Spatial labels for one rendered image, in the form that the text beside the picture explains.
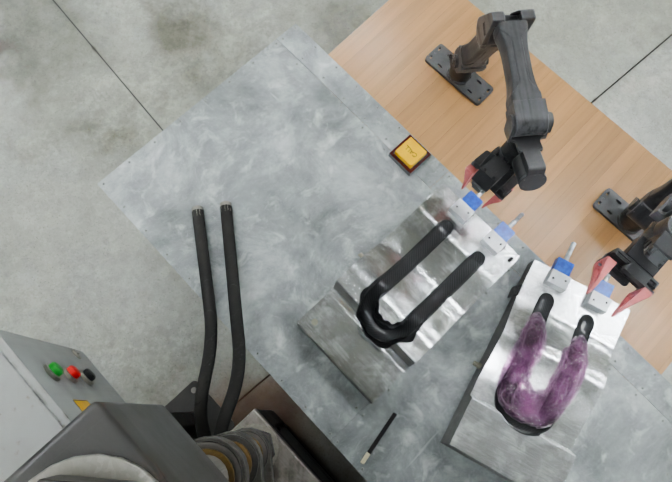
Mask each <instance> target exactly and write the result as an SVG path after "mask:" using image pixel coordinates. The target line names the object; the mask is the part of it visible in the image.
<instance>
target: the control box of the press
mask: <svg viewBox="0 0 672 482"><path fill-rule="evenodd" d="M196 387H197V381H193V382H191V383H190V384H189V385H188V386H187V387H186V388H185V389H183V390H182V391H181V392H180V393H179V394H178V395H177V396H176V397H175V398H174V399H173V400H171V401H170V402H169V403H168V404H167V405H166V406H165V407H166V409H167V410H168V411H169V412H170V413H171V414H172V416H173V417H174V418H175V419H176V420H177V421H178V422H179V424H180V425H181V426H182V427H183V428H184V429H185V431H186V432H187V433H188V434H189V435H190V436H191V438H192V439H193V440H195V439H197V438H198V437H197V433H196V428H195V421H194V402H195V393H196ZM93 402H117V403H126V402H125V401H124V400H123V399H122V397H121V396H120V395H119V394H118V393H117V391H116V390H115V389H114V388H113V387H112V386H111V384H110V383H109V382H108V381H107V380H106V378H105V377H104V376H103V375H102V374H101V373H100V371H99V370H98V369H97V368H96V367H95V366H94V364H93V363H92V362H91V361H90V360H89V358H88V357H87V356H86V355H85V354H84V353H83V352H82V351H79V350H75V349H71V348H68V347H64V346H60V345H56V344H53V343H49V342H45V341H41V340H37V339H34V338H30V337H26V336H22V335H19V334H15V333H11V332H7V331H3V330H0V482H4V481H5V480H6V479H7V478H8V477H9V476H10V475H11V474H13V473H14V472H15V471H16V470H17V469H18V468H19V467H20V466H22V465H23V464H24V463H25V462H26V461H27V460H28V459H29V458H30V457H32V456H33V455H34V454H35V453H36V452H37V451H38V450H39V449H41V448H42V447H43V446H44V445H45V444H46V443H47V442H48V441H50V440H51V439H52V438H53V437H54V436H55V435H56V434H57V433H59V432H60V431H61V430H62V429H63V428H64V427H65V426H66V425H68V424H69V423H70V422H71V421H72V420H73V419H74V418H75V417H77V416H78V415H79V414H80V413H81V412H82V411H83V410H84V409H85V408H87V407H88V406H89V405H90V404H91V403H93ZM220 409H221V407H220V406H219V405H218V404H217V403H216V402H215V400H214V399H213V398H212V397H211V396H210V395H208V404H207V416H208V424H209V429H210V433H211V436H213V435H214V429H215V425H216V421H217V418H218V415H219V412H220Z"/></svg>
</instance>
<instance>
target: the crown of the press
mask: <svg viewBox="0 0 672 482"><path fill-rule="evenodd" d="M4 482H229V481H228V479H227V478H226V477H225V476H224V475H223V474H222V472H221V471H220V470H219V469H218V468H217V467H216V465H215V464H214V463H213V462H212V461H211V460H210V458H209V457H208V456H207V455H206V454H205V453H204V452H203V450H202V449H201V448H200V447H199V446H198V445H197V443H196V442H195V441H194V440H193V439H192V438H191V436H190V435H189V434H188V433H187V432H186V431H185V429H184V428H183V427H182V426H181V425H180V424H179V422H178V421H177V420H176V419H175V418H174V417H173V416H172V414H171V413H170V412H169V411H168V410H167V409H166V407H165V406H163V405H156V404H136V403H117V402H93V403H91V404H90V405H89V406H88V407H87V408H85V409H84V410H83V411H82V412H81V413H80V414H79V415H78V416H77V417H75V418H74V419H73V420H72V421H71V422H70V423H69V424H68V425H66V426H65V427H64V428H63V429H62V430H61V431H60V432H59V433H57V434H56V435H55V436H54V437H53V438H52V439H51V440H50V441H48V442H47V443H46V444H45V445H44V446H43V447H42V448H41V449H39V450H38V451H37V452H36V453H35V454H34V455H33V456H32V457H30V458H29V459H28V460H27V461H26V462H25V463H24V464H23V465H22V466H20V467H19V468H18V469H17V470H16V471H15V472H14V473H13V474H11V475H10V476H9V477H8V478H7V479H6V480H5V481H4Z"/></svg>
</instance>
